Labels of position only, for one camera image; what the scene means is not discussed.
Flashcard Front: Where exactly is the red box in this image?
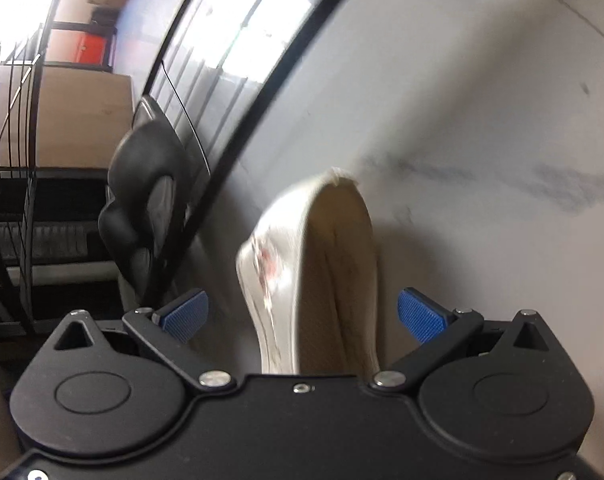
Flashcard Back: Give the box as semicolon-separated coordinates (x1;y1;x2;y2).
72;34;114;68

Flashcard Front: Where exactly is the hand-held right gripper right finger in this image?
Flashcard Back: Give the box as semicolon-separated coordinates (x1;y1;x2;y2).
371;287;553;390

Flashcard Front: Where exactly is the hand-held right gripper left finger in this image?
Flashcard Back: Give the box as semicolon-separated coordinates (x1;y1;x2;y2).
54;287;231;390

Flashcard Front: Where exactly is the black metal shelf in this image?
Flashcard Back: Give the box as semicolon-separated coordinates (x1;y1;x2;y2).
0;160;125;336

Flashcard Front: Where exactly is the black office chair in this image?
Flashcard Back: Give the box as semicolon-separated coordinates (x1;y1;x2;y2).
98;95;190;306

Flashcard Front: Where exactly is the cardboard box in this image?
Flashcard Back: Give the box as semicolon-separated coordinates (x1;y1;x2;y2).
0;66;135;171

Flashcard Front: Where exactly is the black wire shoe rack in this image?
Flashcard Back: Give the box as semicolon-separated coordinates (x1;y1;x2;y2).
142;0;380;307

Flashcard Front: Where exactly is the white canvas shoe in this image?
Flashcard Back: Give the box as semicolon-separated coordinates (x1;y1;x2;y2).
235;166;381;376

